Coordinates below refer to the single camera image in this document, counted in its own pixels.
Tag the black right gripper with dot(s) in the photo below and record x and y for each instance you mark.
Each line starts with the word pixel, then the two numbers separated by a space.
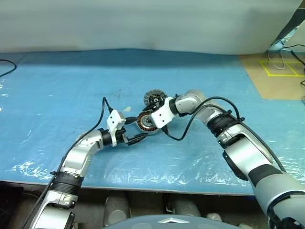
pixel 155 107

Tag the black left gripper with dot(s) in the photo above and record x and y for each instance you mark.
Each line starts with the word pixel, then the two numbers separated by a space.
pixel 120 137

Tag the motor housing with copper windings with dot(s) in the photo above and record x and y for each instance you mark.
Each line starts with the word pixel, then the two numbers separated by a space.
pixel 143 124

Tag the grey finned motor lid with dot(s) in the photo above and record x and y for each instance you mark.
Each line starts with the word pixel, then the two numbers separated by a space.
pixel 152 91

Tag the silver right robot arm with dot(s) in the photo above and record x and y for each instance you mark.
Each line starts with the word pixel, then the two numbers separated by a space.
pixel 247 152

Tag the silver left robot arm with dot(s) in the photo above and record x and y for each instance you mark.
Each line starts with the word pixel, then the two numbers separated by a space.
pixel 81 152

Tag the blue plastic table cover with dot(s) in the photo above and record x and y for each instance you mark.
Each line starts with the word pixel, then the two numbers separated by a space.
pixel 71 83

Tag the grey rounded cylinder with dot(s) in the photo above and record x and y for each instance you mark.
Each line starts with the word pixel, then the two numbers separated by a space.
pixel 116 207
pixel 184 207

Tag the grey robot torso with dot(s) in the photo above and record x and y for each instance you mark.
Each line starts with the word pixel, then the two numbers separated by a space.
pixel 155 223

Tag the white crumpled object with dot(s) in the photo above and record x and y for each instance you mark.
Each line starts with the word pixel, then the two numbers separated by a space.
pixel 214 216

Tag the brown cardboard sheet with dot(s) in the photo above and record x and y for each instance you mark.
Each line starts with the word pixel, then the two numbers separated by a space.
pixel 281 88

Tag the light blue stand foot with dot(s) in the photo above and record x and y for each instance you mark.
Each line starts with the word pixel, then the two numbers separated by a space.
pixel 277 45

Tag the dark slanted stand panel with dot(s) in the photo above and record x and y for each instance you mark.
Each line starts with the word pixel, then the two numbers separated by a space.
pixel 286 26

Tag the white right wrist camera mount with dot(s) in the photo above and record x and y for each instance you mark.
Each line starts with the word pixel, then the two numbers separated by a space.
pixel 162 117

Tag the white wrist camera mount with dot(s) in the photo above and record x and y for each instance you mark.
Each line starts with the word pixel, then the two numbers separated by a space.
pixel 114 119
pixel 162 117

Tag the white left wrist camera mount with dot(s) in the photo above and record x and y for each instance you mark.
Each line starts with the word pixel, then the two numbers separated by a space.
pixel 114 119

